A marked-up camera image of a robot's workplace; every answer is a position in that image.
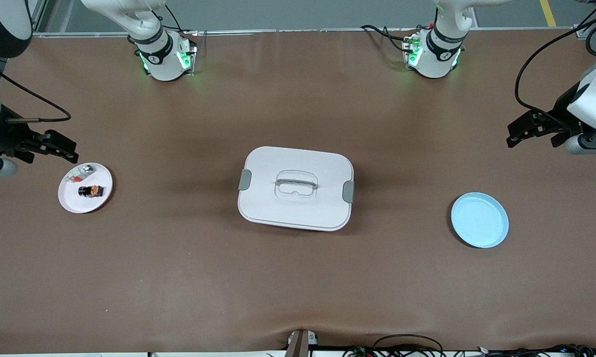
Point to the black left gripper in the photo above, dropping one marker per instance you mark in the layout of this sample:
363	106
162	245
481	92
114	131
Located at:
563	110

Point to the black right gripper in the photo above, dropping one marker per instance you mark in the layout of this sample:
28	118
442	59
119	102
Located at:
5	136

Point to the orange and black switch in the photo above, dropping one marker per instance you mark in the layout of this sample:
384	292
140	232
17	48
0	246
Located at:
90	191

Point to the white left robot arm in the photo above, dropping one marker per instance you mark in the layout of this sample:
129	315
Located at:
595	99

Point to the pale pink round plate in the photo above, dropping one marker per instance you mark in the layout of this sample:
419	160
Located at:
87	203

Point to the light blue round plate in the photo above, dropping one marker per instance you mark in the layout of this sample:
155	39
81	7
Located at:
478	220

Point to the white lidded storage box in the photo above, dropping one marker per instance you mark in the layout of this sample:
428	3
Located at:
298	208

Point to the silver and red switch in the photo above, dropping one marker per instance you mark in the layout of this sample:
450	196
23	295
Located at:
85	171

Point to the aluminium frame profile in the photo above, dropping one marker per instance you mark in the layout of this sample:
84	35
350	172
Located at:
39	15
582	27

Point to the aluminium camera post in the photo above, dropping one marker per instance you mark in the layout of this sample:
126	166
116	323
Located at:
298	347

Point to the small white bracket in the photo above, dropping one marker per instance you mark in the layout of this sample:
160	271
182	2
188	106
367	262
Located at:
312	338

